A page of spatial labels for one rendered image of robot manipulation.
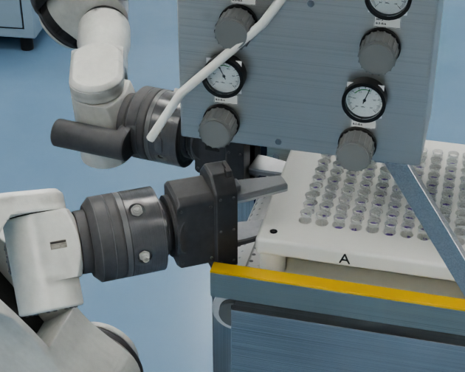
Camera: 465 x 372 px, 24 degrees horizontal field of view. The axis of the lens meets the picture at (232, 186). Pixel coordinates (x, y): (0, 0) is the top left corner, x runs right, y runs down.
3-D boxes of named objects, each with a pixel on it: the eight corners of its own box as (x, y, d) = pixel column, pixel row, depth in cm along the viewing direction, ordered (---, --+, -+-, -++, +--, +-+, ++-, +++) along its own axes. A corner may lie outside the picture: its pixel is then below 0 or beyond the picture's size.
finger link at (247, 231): (278, 214, 117) (224, 224, 115) (288, 229, 114) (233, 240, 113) (278, 226, 118) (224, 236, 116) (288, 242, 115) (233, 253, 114)
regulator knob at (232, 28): (212, 51, 90) (211, 2, 88) (219, 39, 92) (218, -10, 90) (251, 55, 90) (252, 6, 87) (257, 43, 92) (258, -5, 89)
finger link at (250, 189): (290, 193, 112) (233, 204, 110) (279, 178, 115) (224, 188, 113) (290, 181, 111) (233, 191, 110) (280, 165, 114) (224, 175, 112)
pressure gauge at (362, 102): (340, 119, 92) (342, 80, 90) (342, 113, 93) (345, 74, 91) (384, 125, 91) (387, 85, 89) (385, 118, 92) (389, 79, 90)
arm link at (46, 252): (116, 186, 106) (1, 206, 103) (137, 293, 105) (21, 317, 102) (102, 199, 117) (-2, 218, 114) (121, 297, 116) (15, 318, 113)
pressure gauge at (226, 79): (201, 95, 94) (201, 57, 92) (205, 88, 95) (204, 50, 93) (243, 100, 93) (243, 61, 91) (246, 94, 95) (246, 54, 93)
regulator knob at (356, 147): (332, 171, 94) (335, 128, 91) (337, 157, 96) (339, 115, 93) (371, 176, 93) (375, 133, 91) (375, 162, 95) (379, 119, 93)
